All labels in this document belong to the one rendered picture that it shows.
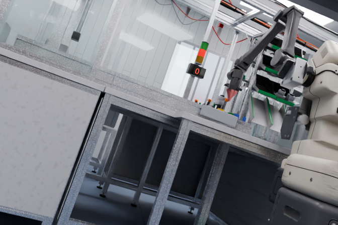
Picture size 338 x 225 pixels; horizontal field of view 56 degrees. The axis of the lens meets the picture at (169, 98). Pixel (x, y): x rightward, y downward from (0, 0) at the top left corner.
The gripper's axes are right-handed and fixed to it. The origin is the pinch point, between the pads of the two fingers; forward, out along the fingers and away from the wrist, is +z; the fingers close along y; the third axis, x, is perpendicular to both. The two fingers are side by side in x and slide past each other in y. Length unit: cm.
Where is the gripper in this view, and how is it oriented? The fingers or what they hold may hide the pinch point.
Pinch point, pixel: (229, 100)
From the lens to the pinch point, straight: 201.6
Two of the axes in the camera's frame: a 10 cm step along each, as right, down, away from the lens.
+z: -3.3, 9.4, -1.0
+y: -8.9, -3.5, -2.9
